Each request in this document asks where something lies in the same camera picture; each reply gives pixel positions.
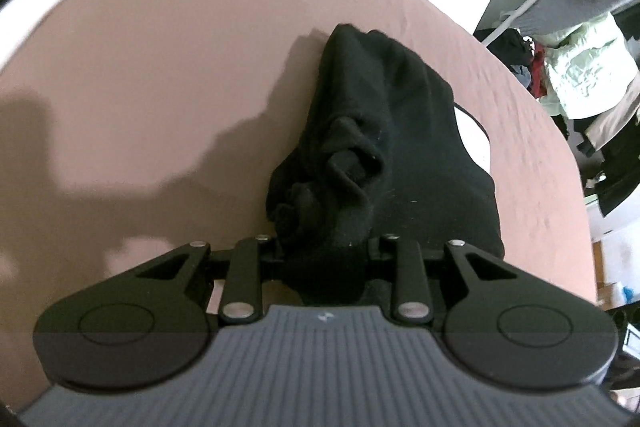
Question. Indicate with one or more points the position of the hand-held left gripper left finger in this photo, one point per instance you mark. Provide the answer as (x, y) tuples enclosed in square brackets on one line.
[(250, 267)]

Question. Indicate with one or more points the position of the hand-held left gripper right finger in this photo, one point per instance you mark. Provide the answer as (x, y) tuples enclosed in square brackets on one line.
[(405, 272)]

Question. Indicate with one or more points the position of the dark clothes pile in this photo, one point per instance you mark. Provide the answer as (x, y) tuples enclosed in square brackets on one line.
[(510, 49)]

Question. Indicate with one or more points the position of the white fuzzy cloth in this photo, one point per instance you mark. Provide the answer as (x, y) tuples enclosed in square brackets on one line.
[(472, 137)]

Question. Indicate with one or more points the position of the red garment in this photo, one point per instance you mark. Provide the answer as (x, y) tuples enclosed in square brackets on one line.
[(537, 74)]

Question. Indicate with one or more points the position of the tan garment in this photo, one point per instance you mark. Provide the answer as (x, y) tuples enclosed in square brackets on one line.
[(620, 112)]

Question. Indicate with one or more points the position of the light green garment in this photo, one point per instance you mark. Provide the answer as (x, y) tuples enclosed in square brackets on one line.
[(585, 67)]

